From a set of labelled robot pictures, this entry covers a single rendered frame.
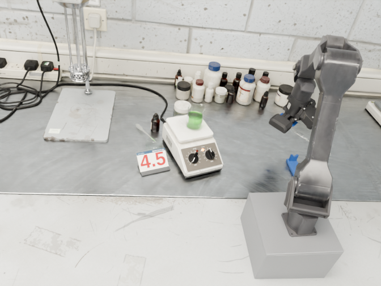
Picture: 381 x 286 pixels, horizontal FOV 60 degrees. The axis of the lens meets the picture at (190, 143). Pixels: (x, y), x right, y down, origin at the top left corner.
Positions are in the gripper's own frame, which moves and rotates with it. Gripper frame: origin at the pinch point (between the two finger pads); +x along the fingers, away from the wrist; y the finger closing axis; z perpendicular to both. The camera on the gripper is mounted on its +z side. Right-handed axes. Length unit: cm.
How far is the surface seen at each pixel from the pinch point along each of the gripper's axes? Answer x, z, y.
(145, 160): 5.3, -22.8, -41.1
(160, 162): 6.4, -20.1, -37.8
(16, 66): 8, -93, -46
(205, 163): 4.7, -9.5, -29.2
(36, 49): 3, -91, -37
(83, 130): 8, -47, -47
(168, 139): 5.2, -24.3, -30.5
